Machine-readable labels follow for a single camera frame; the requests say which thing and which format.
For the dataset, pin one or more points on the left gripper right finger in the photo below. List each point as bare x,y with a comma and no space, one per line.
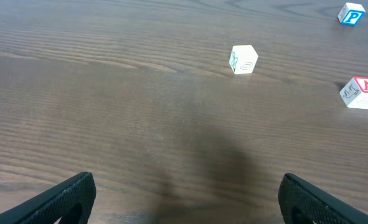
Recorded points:
303,203

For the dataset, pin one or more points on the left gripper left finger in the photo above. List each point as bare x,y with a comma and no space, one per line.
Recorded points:
68,202

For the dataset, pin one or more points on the yellow wooden block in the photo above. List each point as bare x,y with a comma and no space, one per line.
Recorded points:
243,59

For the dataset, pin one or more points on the red letter A block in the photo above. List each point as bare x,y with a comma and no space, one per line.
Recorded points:
355,93

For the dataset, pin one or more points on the blue and white block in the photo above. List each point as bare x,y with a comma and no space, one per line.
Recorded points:
351,14

